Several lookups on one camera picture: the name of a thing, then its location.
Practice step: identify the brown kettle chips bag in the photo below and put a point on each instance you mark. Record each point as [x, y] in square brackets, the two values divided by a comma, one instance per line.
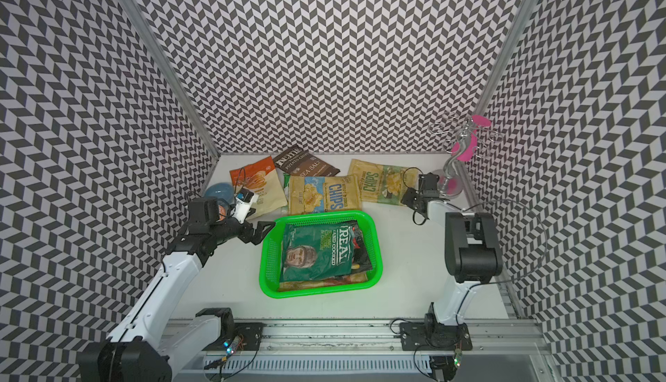
[295, 161]

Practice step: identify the silver pink mug tree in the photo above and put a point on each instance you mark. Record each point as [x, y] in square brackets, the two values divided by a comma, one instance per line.
[464, 142]

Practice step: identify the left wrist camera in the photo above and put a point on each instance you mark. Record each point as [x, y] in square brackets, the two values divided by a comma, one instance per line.
[243, 205]

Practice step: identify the golden chips bag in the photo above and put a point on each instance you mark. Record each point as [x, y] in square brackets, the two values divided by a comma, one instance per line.
[330, 282]

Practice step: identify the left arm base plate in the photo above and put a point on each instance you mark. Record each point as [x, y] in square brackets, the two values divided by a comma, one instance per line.
[246, 336]

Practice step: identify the aluminium front rail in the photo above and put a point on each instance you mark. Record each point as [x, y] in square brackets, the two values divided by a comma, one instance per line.
[311, 337]

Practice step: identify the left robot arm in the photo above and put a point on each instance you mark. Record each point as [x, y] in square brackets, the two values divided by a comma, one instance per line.
[135, 350]

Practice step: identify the yellow blue chips bag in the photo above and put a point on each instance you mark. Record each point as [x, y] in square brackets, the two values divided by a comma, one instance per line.
[315, 195]

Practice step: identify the orange white chips bag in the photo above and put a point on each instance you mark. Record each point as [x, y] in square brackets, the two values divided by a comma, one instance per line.
[263, 180]

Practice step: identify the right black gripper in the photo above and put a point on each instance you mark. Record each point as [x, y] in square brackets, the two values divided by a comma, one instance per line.
[408, 195]

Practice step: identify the green Real chips bag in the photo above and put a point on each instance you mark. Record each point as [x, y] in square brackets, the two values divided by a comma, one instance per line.
[318, 252]

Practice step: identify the yellow green chips bag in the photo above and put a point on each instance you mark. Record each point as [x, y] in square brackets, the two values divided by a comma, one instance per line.
[380, 183]

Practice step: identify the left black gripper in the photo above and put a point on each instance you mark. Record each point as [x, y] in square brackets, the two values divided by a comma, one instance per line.
[247, 236]

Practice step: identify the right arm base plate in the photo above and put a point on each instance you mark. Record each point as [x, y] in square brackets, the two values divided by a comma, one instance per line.
[415, 336]

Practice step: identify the black Krax chips bag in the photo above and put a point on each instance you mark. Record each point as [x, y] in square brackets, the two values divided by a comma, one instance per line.
[361, 262]

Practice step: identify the green plastic basket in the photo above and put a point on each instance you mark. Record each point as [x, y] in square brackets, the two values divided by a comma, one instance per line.
[271, 263]

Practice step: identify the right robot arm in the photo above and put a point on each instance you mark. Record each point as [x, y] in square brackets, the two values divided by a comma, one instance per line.
[472, 252]

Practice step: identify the blue bowl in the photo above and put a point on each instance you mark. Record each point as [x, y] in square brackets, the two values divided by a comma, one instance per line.
[223, 191]

